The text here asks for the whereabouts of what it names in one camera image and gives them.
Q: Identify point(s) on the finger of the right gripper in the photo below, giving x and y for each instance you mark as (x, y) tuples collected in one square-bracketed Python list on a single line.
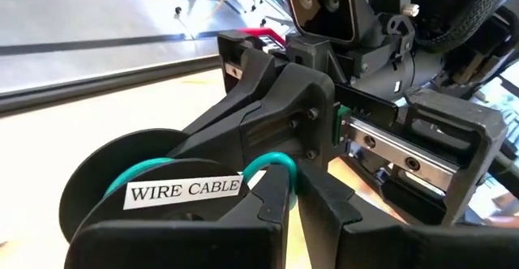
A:
[(251, 78), (284, 115)]

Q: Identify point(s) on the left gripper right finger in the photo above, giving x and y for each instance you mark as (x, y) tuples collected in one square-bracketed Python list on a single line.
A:
[(405, 248)]

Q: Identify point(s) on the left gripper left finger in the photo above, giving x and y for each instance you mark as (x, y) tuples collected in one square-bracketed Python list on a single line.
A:
[(174, 248)]

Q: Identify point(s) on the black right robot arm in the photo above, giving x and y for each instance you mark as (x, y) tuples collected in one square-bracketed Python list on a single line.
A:
[(454, 14)]

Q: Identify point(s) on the red plastic bin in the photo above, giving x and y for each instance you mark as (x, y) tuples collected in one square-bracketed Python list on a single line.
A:
[(259, 31)]

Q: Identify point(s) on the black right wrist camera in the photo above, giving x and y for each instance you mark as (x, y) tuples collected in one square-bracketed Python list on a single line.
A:
[(324, 14)]

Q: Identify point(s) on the black table frame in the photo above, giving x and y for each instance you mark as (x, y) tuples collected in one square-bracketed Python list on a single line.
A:
[(101, 84)]

